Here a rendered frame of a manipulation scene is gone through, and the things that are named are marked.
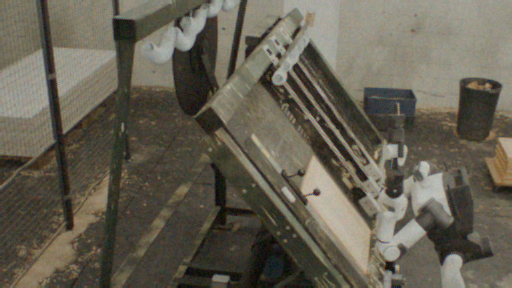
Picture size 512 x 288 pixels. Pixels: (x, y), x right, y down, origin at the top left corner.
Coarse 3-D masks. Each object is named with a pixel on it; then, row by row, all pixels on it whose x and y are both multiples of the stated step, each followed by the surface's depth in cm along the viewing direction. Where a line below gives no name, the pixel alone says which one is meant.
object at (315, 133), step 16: (288, 64) 345; (288, 96) 351; (304, 112) 353; (304, 128) 357; (320, 128) 362; (320, 144) 360; (336, 160) 363; (352, 176) 366; (352, 192) 370; (368, 192) 374; (368, 208) 373
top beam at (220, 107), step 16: (288, 16) 421; (272, 32) 385; (288, 32) 399; (256, 48) 357; (272, 48) 355; (256, 64) 320; (240, 80) 291; (256, 80) 308; (224, 96) 267; (240, 96) 281; (208, 112) 252; (224, 112) 258; (208, 128) 255
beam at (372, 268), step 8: (376, 160) 451; (376, 200) 390; (384, 208) 392; (376, 216) 371; (376, 224) 363; (376, 232) 355; (368, 256) 334; (368, 264) 326; (376, 264) 329; (368, 272) 319; (376, 272) 323; (384, 272) 333; (376, 280) 317; (384, 280) 327
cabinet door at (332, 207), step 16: (304, 176) 321; (320, 176) 337; (304, 192) 307; (336, 192) 345; (320, 208) 313; (336, 208) 332; (352, 208) 352; (336, 224) 321; (352, 224) 340; (352, 240) 328; (368, 240) 347; (352, 256) 316
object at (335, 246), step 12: (252, 144) 284; (264, 156) 286; (276, 168) 288; (276, 180) 290; (300, 204) 293; (312, 216) 295; (324, 228) 299; (324, 240) 300; (336, 240) 303; (336, 252) 302; (348, 264) 304; (360, 276) 306
